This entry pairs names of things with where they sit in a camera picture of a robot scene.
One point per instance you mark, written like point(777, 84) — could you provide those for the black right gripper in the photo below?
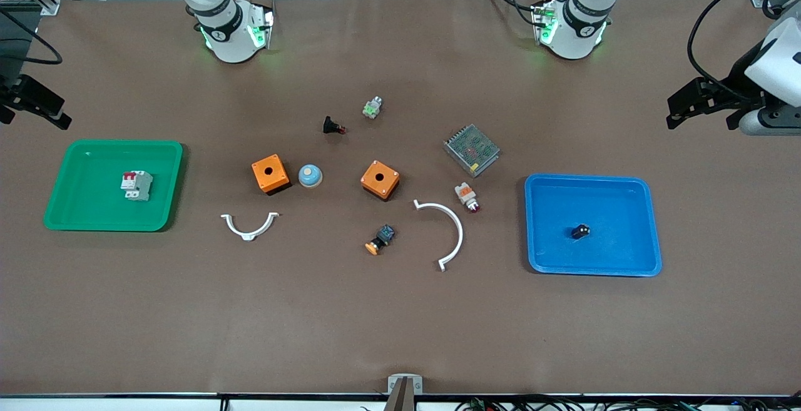
point(19, 91)

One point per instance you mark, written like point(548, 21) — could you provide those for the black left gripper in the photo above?
point(736, 84)

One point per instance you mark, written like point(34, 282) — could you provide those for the white red circuit breaker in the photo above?
point(137, 186)

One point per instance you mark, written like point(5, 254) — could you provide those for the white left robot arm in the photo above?
point(572, 39)

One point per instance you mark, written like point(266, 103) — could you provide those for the small black capacitor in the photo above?
point(581, 231)

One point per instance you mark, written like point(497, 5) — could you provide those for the green plastic tray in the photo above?
point(81, 204)

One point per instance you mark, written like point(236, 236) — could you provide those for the blue plastic tray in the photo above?
point(613, 254)

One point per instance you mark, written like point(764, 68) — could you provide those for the metal mesh power supply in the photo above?
point(472, 150)

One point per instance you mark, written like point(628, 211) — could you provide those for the small white pipe clamp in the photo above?
point(249, 234)

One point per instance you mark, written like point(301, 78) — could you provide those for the orange button box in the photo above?
point(278, 176)
point(388, 182)

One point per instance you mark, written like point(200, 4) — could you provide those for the red orange indicator light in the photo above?
point(466, 195)

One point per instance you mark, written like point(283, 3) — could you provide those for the large white pipe clamp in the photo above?
point(459, 226)

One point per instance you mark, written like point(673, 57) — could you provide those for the light blue dome button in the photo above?
point(310, 176)

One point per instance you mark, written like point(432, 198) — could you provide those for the black red push button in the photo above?
point(330, 125)

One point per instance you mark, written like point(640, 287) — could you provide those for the green white indicator light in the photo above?
point(372, 108)

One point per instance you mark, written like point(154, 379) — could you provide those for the orange mushroom push button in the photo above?
point(383, 237)

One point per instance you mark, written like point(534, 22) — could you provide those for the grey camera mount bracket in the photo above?
point(405, 389)

